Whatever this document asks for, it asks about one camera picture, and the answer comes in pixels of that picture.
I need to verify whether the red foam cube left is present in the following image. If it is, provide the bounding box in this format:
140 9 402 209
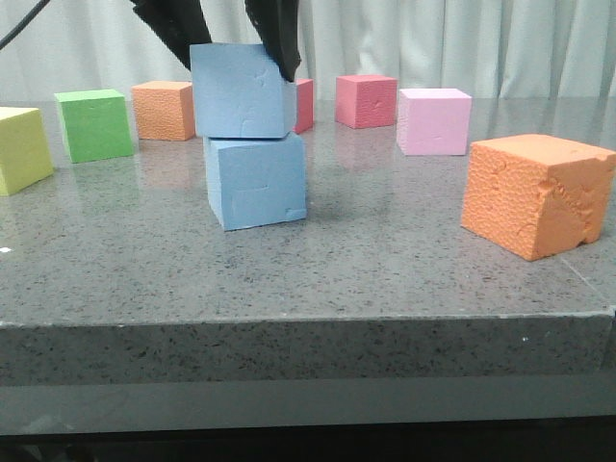
294 78 314 134

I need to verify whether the pink foam cube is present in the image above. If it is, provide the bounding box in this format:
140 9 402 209
397 89 473 156

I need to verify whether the white curtain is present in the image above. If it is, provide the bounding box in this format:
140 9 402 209
1 1 615 101

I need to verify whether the orange foam cube near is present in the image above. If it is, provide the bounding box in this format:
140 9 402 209
461 134 615 261

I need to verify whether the black cable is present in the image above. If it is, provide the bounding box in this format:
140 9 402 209
0 0 52 51

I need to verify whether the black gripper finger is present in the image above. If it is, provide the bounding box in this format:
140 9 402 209
133 0 212 70
244 0 301 82

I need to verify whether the red foam cube right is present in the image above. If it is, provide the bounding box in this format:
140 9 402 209
335 74 398 129

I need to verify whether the blue foam cube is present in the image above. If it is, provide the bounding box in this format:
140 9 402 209
190 43 297 139
203 132 307 231

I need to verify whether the orange foam cube far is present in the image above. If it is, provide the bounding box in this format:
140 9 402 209
131 81 195 141

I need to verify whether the yellow foam cube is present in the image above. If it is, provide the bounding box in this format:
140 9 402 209
1 107 54 196

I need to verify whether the orange foam cube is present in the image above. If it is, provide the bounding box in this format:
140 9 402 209
461 134 615 261
131 81 195 141

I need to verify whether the green foam cube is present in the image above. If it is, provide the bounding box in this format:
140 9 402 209
54 89 134 164

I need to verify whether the red foam cube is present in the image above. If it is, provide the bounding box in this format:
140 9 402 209
294 78 314 134
335 74 398 129

